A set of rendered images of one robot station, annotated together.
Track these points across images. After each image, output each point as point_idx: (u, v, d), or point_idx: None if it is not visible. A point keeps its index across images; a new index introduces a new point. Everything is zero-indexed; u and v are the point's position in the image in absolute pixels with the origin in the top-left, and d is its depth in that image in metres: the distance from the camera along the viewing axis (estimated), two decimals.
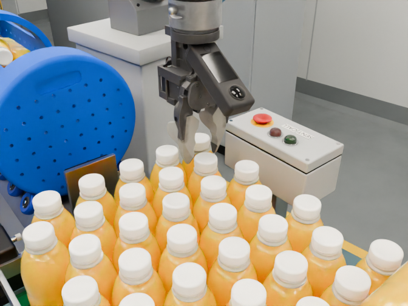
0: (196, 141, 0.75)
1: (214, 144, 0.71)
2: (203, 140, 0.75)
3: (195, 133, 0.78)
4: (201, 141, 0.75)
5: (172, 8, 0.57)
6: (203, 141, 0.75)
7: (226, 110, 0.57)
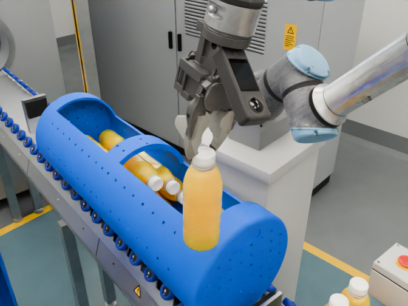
0: (359, 288, 0.90)
1: (213, 147, 0.70)
2: (365, 288, 0.90)
3: (353, 278, 0.92)
4: (363, 288, 0.90)
5: (212, 6, 0.56)
6: (365, 289, 0.89)
7: (242, 119, 0.57)
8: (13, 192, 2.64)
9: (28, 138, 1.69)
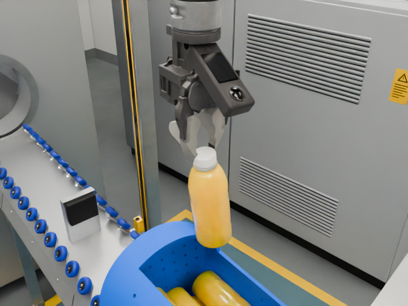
0: None
1: (212, 145, 0.70)
2: None
3: None
4: None
5: (173, 8, 0.57)
6: None
7: (226, 110, 0.56)
8: (34, 275, 2.09)
9: (74, 265, 1.13)
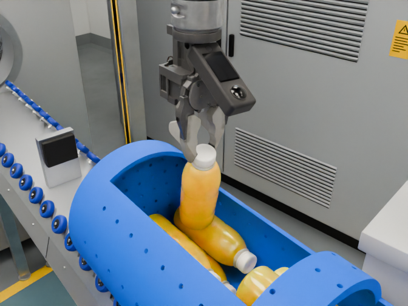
0: None
1: (212, 145, 0.70)
2: None
3: None
4: None
5: (174, 7, 0.57)
6: None
7: (227, 109, 0.57)
8: (19, 243, 2.00)
9: (48, 204, 1.05)
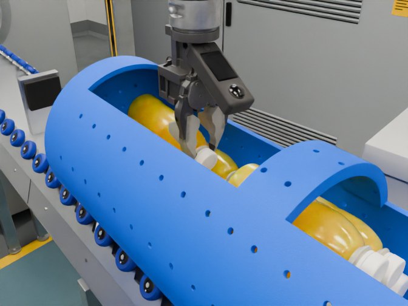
0: None
1: (212, 145, 0.70)
2: None
3: None
4: None
5: (172, 7, 0.57)
6: None
7: (226, 108, 0.57)
8: (8, 214, 1.93)
9: (30, 144, 0.98)
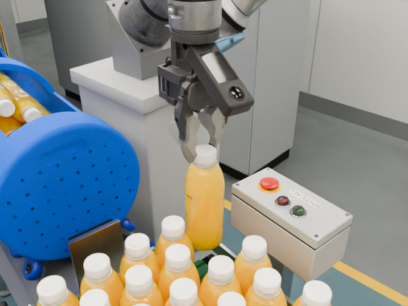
0: (201, 153, 0.68)
1: (212, 145, 0.70)
2: (209, 153, 0.68)
3: (200, 145, 0.70)
4: (206, 153, 0.68)
5: (171, 8, 0.57)
6: (209, 154, 0.68)
7: (226, 110, 0.56)
8: None
9: None
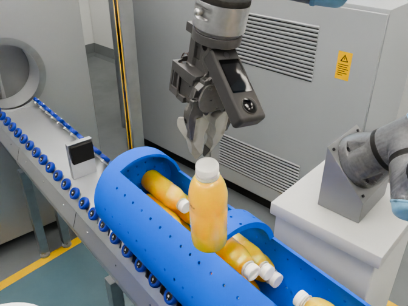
0: (203, 169, 0.68)
1: (207, 147, 0.70)
2: (211, 169, 0.68)
3: (203, 158, 0.70)
4: (208, 170, 0.68)
5: (198, 8, 0.55)
6: (210, 170, 0.68)
7: (236, 122, 0.56)
8: (42, 227, 2.48)
9: (76, 189, 1.53)
